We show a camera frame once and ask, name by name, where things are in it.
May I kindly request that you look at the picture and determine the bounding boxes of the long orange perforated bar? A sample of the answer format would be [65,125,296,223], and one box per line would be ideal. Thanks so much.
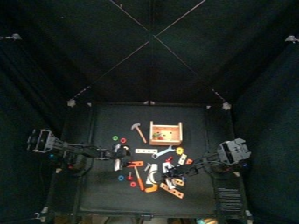
[160,182,186,200]

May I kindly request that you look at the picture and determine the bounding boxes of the blue toy wrench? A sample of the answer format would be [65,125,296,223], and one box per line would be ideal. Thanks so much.
[152,145,177,160]

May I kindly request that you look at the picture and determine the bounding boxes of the toy saw orange handle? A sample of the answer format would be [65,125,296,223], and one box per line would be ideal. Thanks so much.
[145,163,162,194]

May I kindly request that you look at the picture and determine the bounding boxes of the orange toy hammer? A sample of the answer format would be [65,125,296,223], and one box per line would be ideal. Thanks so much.
[126,160,146,192]

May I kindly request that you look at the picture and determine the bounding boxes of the wooden toy toolbox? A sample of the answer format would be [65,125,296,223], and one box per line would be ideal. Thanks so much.
[149,120,185,147]

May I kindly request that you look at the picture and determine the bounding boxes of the grey head toy hammer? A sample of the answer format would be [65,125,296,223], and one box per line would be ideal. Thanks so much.
[130,122,149,144]

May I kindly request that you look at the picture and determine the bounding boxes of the thin diagonal brace cord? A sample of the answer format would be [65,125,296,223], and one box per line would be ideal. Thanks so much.
[107,0,228,103]
[71,0,209,100]

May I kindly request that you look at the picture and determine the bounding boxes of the white perforated toy bar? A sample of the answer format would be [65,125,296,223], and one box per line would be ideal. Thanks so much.
[135,148,160,155]

